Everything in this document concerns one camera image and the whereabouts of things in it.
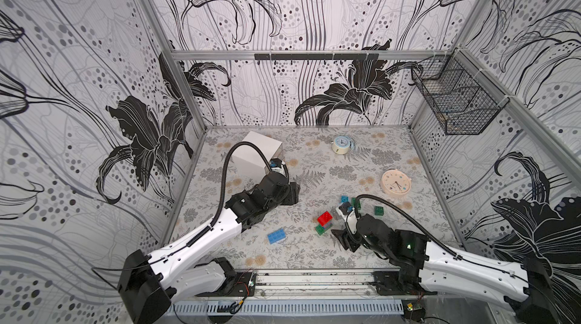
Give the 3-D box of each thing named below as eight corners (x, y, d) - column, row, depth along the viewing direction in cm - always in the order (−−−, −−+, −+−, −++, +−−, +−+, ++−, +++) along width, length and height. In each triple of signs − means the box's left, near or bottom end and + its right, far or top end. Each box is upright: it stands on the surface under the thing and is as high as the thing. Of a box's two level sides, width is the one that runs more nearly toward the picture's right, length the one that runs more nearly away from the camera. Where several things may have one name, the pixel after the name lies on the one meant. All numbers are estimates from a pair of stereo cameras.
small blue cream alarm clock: (338, 157, 109) (339, 151, 105) (329, 146, 113) (330, 140, 109) (353, 149, 112) (355, 143, 108) (343, 139, 116) (345, 133, 112)
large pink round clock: (383, 196, 95) (386, 192, 92) (377, 173, 103) (379, 169, 100) (412, 196, 95) (416, 192, 92) (404, 173, 103) (407, 169, 100)
